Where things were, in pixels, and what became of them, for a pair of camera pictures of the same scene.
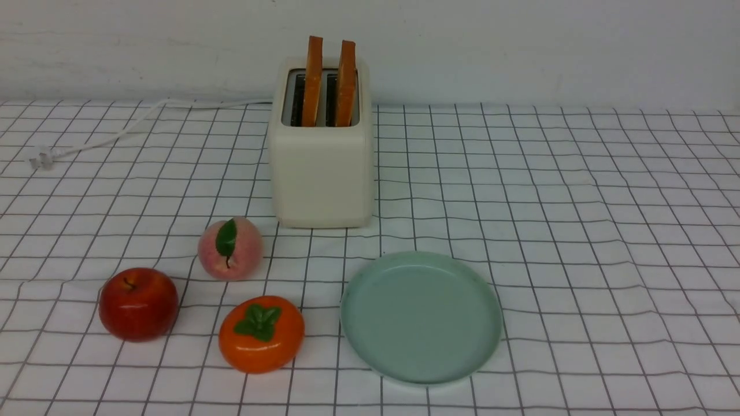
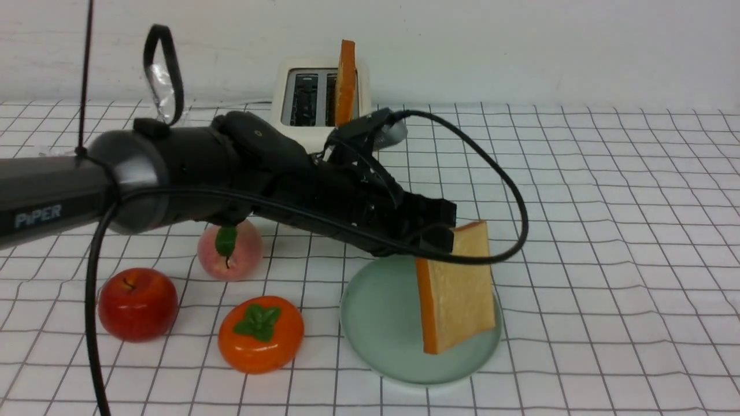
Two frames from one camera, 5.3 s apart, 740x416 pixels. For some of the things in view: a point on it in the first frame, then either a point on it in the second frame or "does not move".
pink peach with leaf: [230, 249] does not move
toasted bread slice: [346, 94] does not move
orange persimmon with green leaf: [262, 334] does not move
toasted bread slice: [313, 82] to [457, 298]
